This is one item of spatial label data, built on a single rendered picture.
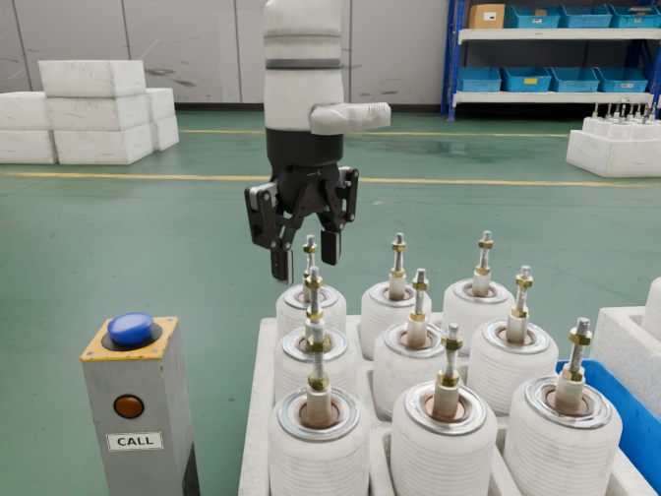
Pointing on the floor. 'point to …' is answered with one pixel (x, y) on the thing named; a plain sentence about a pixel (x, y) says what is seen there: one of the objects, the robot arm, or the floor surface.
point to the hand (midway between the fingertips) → (308, 261)
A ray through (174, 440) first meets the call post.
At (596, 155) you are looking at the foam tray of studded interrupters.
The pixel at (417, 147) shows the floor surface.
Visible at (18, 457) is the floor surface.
